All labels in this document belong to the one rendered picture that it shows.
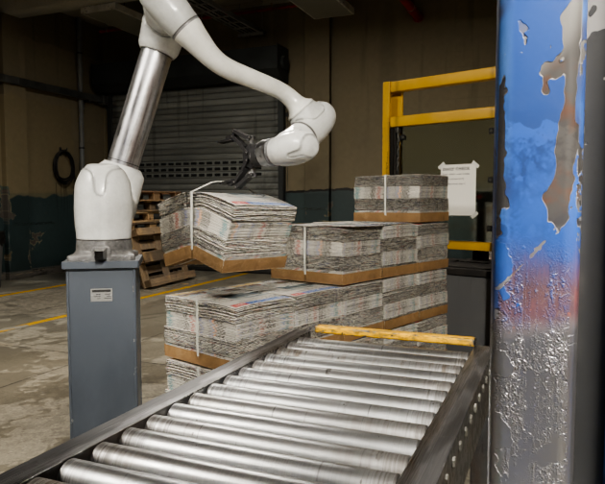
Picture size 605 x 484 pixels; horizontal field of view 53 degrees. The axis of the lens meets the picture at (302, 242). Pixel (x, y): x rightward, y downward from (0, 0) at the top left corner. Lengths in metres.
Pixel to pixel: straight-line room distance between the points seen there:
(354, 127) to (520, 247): 9.13
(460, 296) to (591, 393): 3.40
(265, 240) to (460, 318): 1.80
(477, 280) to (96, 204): 2.30
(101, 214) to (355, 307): 1.15
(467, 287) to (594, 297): 3.38
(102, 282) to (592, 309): 1.67
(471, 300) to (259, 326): 1.74
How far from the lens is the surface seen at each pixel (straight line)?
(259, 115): 9.84
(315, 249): 2.47
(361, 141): 9.23
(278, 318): 2.13
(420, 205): 2.88
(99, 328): 1.82
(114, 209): 1.80
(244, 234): 1.97
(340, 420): 1.09
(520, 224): 0.16
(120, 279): 1.79
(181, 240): 2.12
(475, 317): 3.55
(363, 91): 9.32
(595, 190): 0.17
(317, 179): 9.33
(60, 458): 0.99
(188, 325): 2.18
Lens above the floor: 1.17
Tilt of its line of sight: 4 degrees down
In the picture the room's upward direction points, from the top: straight up
